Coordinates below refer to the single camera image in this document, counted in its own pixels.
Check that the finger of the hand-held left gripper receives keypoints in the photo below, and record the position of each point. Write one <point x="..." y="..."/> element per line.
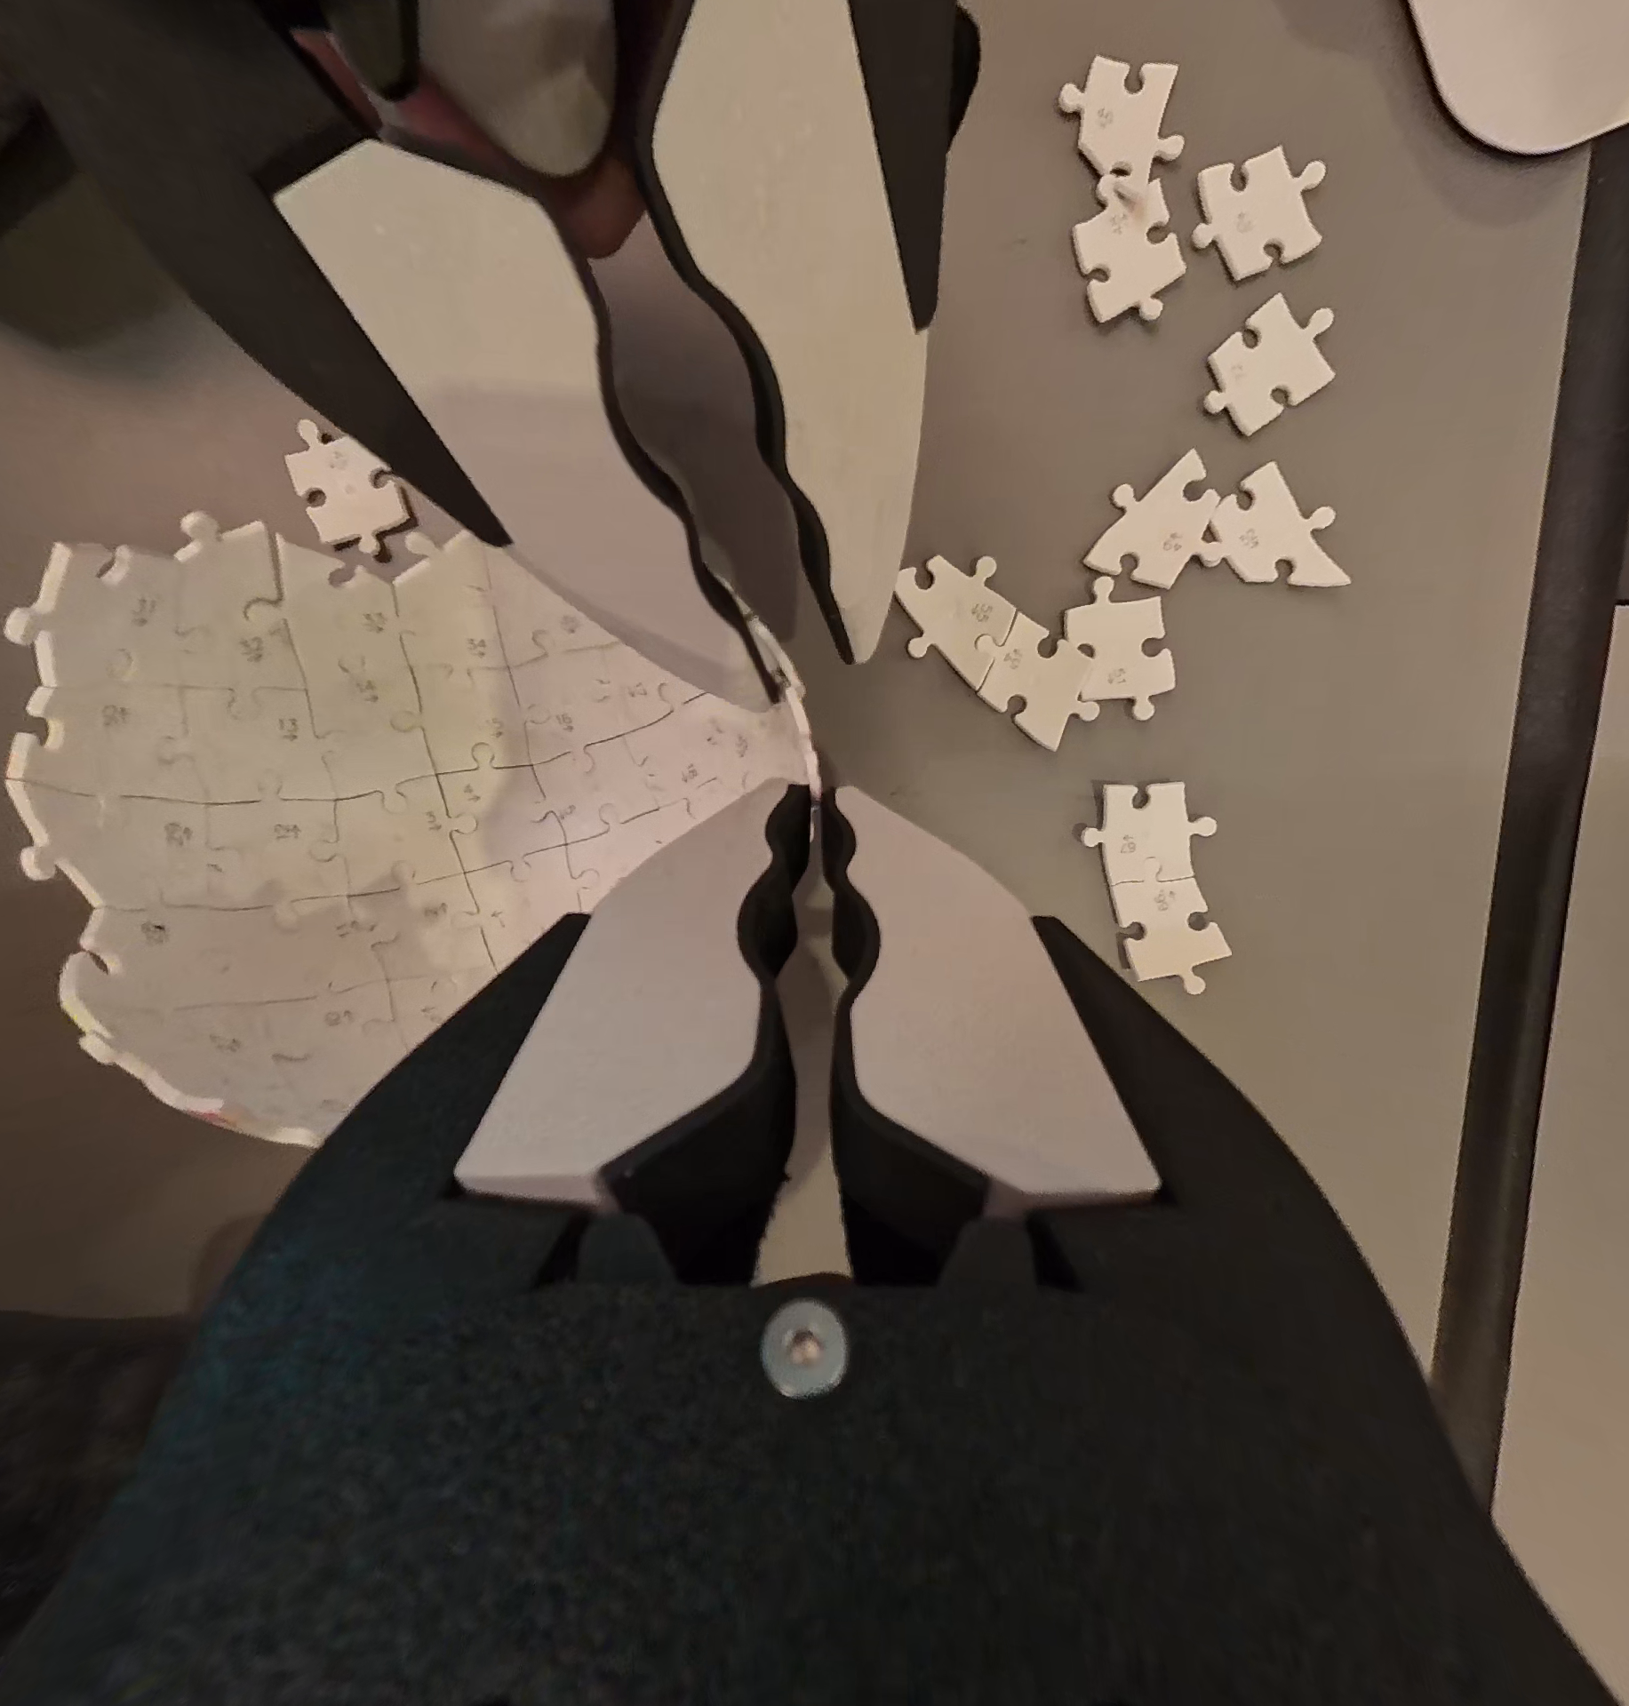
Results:
<point x="495" y="346"/>
<point x="803" y="240"/>

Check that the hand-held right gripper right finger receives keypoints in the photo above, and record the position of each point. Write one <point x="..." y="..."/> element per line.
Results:
<point x="1002" y="1040"/>

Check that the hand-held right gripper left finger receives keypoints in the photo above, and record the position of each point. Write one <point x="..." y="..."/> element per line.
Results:
<point x="629" y="1040"/>

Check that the partly built white puzzle ball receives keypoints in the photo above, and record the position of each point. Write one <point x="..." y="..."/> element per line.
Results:
<point x="309" y="826"/>

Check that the puzzle pieces group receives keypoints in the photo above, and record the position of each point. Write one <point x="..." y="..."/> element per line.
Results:
<point x="1121" y="640"/>

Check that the single white puzzle piece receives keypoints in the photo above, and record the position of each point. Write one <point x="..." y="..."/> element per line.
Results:
<point x="349" y="489"/>

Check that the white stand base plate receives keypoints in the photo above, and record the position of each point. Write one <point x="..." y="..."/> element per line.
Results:
<point x="1562" y="67"/>

